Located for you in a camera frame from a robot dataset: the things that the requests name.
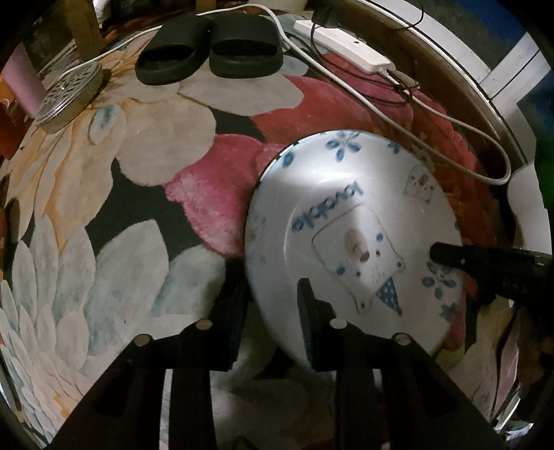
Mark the floral rug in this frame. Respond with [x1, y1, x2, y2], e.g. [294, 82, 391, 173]
[0, 9, 520, 450]

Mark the white cable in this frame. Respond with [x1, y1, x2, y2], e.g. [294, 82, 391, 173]
[71, 3, 513, 186]

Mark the white plate with bear print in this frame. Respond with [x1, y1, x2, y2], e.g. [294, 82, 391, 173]
[243, 131, 465, 372]

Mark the black slide slipper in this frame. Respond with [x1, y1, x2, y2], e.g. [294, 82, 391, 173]
[135, 16, 215, 85]
[209, 16, 284, 79]

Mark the white framed blue door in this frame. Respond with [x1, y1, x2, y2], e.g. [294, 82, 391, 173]
[372, 0, 546, 165]

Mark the white power strip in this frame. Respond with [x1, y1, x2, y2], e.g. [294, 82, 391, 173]
[293, 19, 392, 74]

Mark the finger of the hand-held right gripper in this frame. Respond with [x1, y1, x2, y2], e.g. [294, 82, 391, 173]
[428, 242, 554, 278]
[470, 273, 554, 306]

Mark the wooden stool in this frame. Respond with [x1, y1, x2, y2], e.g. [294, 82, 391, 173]
[71, 0, 102, 61]

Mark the pink cylinder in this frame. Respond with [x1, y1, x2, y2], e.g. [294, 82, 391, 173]
[0, 45, 46, 122]

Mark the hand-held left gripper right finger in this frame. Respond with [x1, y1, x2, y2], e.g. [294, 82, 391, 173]
[296, 278, 507, 450]

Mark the round perforated metal tin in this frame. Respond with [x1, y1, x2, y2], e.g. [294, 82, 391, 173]
[35, 63, 105, 134]

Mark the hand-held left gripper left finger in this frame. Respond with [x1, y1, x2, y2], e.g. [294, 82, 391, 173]
[50, 260, 252, 450]

